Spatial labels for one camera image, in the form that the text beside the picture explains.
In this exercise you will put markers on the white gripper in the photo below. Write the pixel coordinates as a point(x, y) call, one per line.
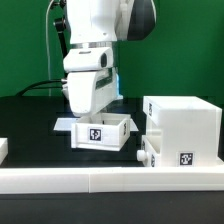
point(91, 80)

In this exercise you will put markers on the white drawer tray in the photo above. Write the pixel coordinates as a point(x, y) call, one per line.
point(103, 131)
point(151, 153)

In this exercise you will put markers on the white drawer cabinet box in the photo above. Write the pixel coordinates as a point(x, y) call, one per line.
point(189, 127)

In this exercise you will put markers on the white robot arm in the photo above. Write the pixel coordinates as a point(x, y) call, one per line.
point(95, 27)

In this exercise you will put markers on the marker tag sheet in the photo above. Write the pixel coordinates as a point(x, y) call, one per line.
point(64, 124)

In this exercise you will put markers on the white left border block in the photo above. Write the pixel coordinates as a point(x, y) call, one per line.
point(3, 149)

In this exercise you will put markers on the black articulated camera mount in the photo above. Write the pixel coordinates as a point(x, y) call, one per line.
point(60, 26)

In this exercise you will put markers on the white front border rail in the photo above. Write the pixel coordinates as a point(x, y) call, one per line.
point(122, 179)

